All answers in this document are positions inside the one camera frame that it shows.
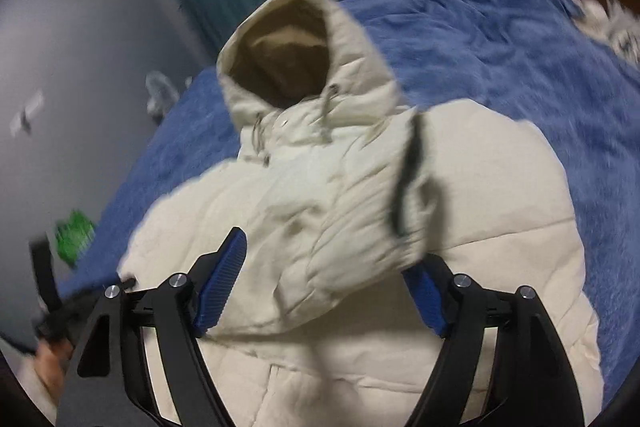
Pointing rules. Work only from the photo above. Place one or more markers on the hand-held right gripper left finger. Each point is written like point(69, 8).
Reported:
point(222, 274)

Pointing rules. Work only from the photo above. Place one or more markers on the green packet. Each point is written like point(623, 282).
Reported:
point(75, 237)

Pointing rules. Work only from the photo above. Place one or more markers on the person's left hand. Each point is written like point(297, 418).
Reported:
point(52, 364)

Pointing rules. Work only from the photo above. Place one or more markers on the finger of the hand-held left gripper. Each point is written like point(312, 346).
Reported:
point(44, 269)

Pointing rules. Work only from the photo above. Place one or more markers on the white plastic bag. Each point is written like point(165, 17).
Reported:
point(160, 96)

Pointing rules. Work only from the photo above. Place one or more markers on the blue fleece blanket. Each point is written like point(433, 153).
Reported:
point(480, 37)

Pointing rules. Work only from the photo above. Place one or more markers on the white patterned cloth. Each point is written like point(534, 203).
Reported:
point(612, 27)

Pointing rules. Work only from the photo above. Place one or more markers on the cream hooded puffer jacket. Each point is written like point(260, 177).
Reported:
point(320, 187)

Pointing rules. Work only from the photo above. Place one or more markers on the white wall socket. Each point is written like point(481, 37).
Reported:
point(27, 114)

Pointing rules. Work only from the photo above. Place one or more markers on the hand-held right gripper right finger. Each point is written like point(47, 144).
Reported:
point(425, 299)

